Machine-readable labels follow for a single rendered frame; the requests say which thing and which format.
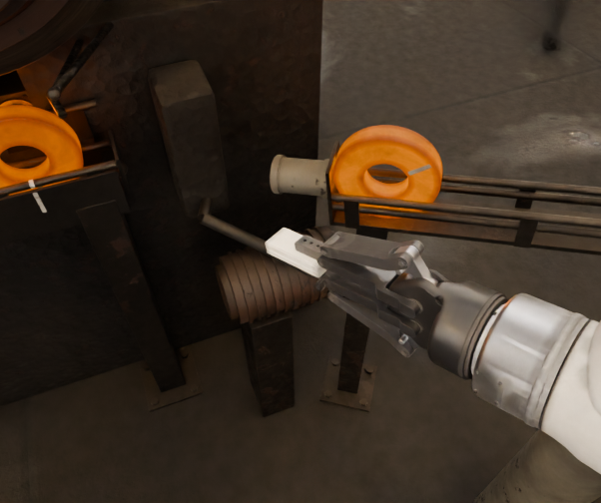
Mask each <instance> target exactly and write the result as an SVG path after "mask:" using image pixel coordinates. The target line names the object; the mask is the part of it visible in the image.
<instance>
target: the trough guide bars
mask: <svg viewBox="0 0 601 503"><path fill-rule="evenodd" d="M367 171H368V173H369V174H370V175H371V176H379V177H390V178H401V179H407V175H406V173H405V172H404V171H401V170H390V169H378V168H369V169H367ZM374 179H376V180H377V181H379V182H382V183H385V184H397V183H400V182H402V180H392V179H381V178H374ZM441 181H442V182H446V183H457V184H468V185H478V186H489V187H501V188H512V189H519V191H513V190H502V189H491V188H480V187H470V186H458V185H447V184H441V187H440V192H447V193H458V194H469V195H480V196H490V197H500V198H511V199H516V202H515V208H520V209H530V208H531V205H532V202H533V201H543V202H553V203H564V204H575V205H585V206H596V207H601V198H590V197H579V196H568V195H557V194H546V193H535V192H536V191H545V192H556V193H567V194H579V195H590V196H601V188H597V187H586V186H574V185H563V184H551V183H539V182H529V181H516V180H505V179H493V178H481V177H470V176H459V175H448V174H442V179H441ZM331 200H332V201H335V202H343V204H341V203H332V210H333V211H342V212H344V220H345V227H346V228H351V229H359V213H361V214H370V215H379V216H389V217H398V218H408V219H417V220H427V221H436V222H446V223H455V224H464V225H474V226H483V227H493V228H502V229H512V230H517V234H516V237H515V240H514V247H520V248H529V249H530V246H531V243H532V240H533V237H534V234H535V232H540V233H549V234H559V235H567V236H577V237H586V238H596V239H601V230H594V229H584V228H575V227H565V226H555V225H545V224H539V223H538V222H541V223H550V224H560V225H570V226H580V227H590V228H599V229H601V220H600V219H589V218H579V217H569V216H559V215H549V214H539V213H528V212H519V211H509V210H499V209H489V208H479V207H468V206H458V205H448V204H438V203H428V202H418V201H408V200H397V199H387V198H377V197H367V196H357V195H347V194H336V193H332V194H331ZM360 204H365V205H375V206H384V207H394V208H404V209H414V210H424V211H434V212H443V213H453V214H463V215H473V216H483V217H492V218H502V219H512V220H520V222H517V221H507V220H498V219H488V218H478V217H468V216H459V215H449V214H439V213H429V212H420V211H410V210H400V209H390V208H380V207H371V206H361V205H360Z"/></svg>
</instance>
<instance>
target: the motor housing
mask: <svg viewBox="0 0 601 503"><path fill-rule="evenodd" d="M297 233H298V234H300V235H302V236H309V237H312V238H314V239H316V240H318V241H321V242H323V243H325V242H326V241H327V240H328V239H329V238H331V237H332V236H333V235H334V234H335V231H332V230H331V229H330V228H328V227H321V228H320V227H313V228H311V229H306V230H303V232H297ZM219 260H220V264H217V265H215V272H216V276H217V280H218V284H219V287H220V291H221V294H222V297H223V301H224V304H225V307H226V309H227V312H228V315H229V317H230V319H231V320H232V319H235V318H236V319H237V321H238V323H239V324H241V325H242V331H243V337H244V344H245V350H246V356H247V362H248V368H249V374H250V381H251V385H252V387H253V390H254V393H255V396H256V399H257V402H258V404H259V407H260V410H261V413H262V416H263V417H266V416H269V415H272V414H274V413H277V412H280V411H282V410H285V409H288V408H291V407H293V406H295V388H294V341H293V315H292V313H291V311H290V309H291V310H293V309H296V308H297V307H298V306H299V307H302V306H305V304H306V303H307V304H311V303H314V301H320V300H322V298H328V297H327V294H328V293H329V289H328V288H327V287H325V288H324V289H323V290H322V291H319V290H318V289H317V288H316V287H315V283H316V282H317V281H318V280H319V279H318V278H316V277H309V276H308V275H306V274H304V273H302V272H300V271H298V270H296V269H294V268H292V267H290V266H288V265H286V264H284V263H282V262H280V261H278V260H276V259H274V258H272V257H270V256H268V255H266V254H264V253H262V252H260V251H257V250H255V249H253V248H250V247H245V248H244V250H243V251H242V250H241V249H238V250H236V252H231V251H229V252H227V255H223V256H220V257H219Z"/></svg>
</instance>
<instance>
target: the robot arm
mask: <svg viewBox="0 0 601 503"><path fill-rule="evenodd" d="M266 248H267V253H269V254H271V255H273V256H275V257H277V258H279V259H281V260H283V261H285V262H287V263H289V264H291V265H293V266H296V267H298V268H300V269H301V270H302V271H304V272H306V273H308V274H311V275H312V276H314V277H316V278H318V279H319V280H318V281H317V282H316V283H315V287H316V288H317V289H318V290H319V291H322V290H323V289H324V288H325V287H327V288H328V289H329V293H328V294H327V297H328V299H329V300H330V301H332V302H333V303H335V304H336V305H337V306H339V307H340V308H342V309H343V310H345V311H346V312H347V313H349V314H350V315H352V316H353V317H355V318H356V319H357V320H359V321H360V322H362V323H363V324H365V325H366V326H367V327H369V328H370V329H372V330H373V331H375V332H376V333H377V334H379V335H380V336H382V337H383V338H385V339H386V340H387V341H389V342H390V343H391V344H392V345H393V346H394V347H395V348H396V349H397V350H398V351H399V352H400V353H401V354H402V355H403V356H405V357H410V356H411V355H412V354H413V353H414V352H415V350H416V349H417V348H419V347H422V348H424V349H427V351H428V356H429V358H430V360H431V361H432V362H433V363H434V364H436V365H438V366H440V367H442V368H444V369H446V370H448V371H450V372H451V373H453V374H455V375H457V376H459V377H461V378H463V379H465V380H468V379H472V389H473V392H474V393H475V394H476V395H477V396H478V397H480V398H482V399H484V400H485V401H487V402H489V403H491V404H493V405H495V406H497V407H499V408H500V409H502V410H504V411H506V412H508V413H510V414H512V415H514V416H515V417H517V418H519V419H521V420H523V421H524V422H525V423H526V424H528V425H529V426H531V427H536V428H538V429H540V430H541V431H543V432H545V433H546V434H548V435H550V436H551V437H553V438H554V439H555V440H557V441H558V442H559V443H561V444H562V445H563V446H564V447H566V448H567V449H568V450H569V451H570V452H571V453H572V454H573V455H574V456H575V457H576V458H577V459H578V460H579V461H581V462H582V463H584V464H586V465H587V466H589V467H590V468H592V469H593V470H595V471H596V472H598V473H599V474H601V320H600V322H598V321H595V320H591V319H589V318H586V317H585V316H584V315H582V314H580V313H577V312H576V313H574V312H571V311H569V310H566V309H564V308H561V307H559V306H556V305H554V304H551V303H549V302H546V301H544V300H541V299H539V298H536V297H534V296H531V295H529V294H526V293H519V294H516V295H514V296H513V297H512V298H510V299H509V300H508V298H507V296H506V295H505V294H503V293H500V292H498V291H495V290H493V289H490V288H488V287H486V286H483V285H481V284H478V283H476V282H473V281H464V282H452V281H449V280H448V279H446V278H445V277H444V276H443V275H441V274H440V273H439V272H438V271H436V270H433V269H428V268H427V266H426V265H425V263H424V261H423V259H422V258H421V256H420V255H421V254H422V253H423V251H424V245H423V244H422V243H421V242H420V241H409V242H404V243H397V242H391V241H386V240H381V239H375V238H370V237H365V236H359V235H354V234H349V233H343V232H336V233H335V234H334V235H333V236H332V237H331V238H329V239H328V240H327V241H326V242H325V243H323V242H321V241H318V240H316V239H314V238H312V237H309V236H302V235H300V234H298V233H295V232H293V231H291V230H289V229H286V228H282V229H281V230H280V231H278V232H277V233H276V234H275V235H274V236H272V237H271V238H270V239H269V240H267V241H266ZM344 296H345V297H344Z"/></svg>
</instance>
